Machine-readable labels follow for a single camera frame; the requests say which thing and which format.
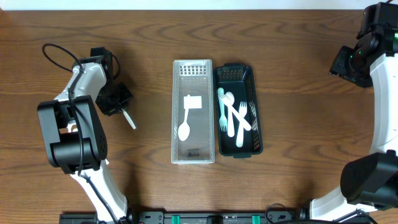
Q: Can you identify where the white plastic spoon angled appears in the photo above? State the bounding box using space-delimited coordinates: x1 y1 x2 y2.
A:
178 108 190 141

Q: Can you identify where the white plastic fork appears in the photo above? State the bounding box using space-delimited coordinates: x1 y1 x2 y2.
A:
218 93 252 131
218 96 228 132
236 101 247 147

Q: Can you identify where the black plastic perforated basket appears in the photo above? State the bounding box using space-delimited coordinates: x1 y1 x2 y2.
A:
213 63 263 158

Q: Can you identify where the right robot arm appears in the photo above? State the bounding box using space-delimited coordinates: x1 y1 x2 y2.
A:
296 2 397 223

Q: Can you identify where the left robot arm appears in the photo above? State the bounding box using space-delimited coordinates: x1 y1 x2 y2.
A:
37 47 137 223

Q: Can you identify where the clear plastic perforated basket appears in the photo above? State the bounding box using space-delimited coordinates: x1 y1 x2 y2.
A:
171 59 215 165

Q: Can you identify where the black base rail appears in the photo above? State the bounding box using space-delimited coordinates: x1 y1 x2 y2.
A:
58 210 371 224

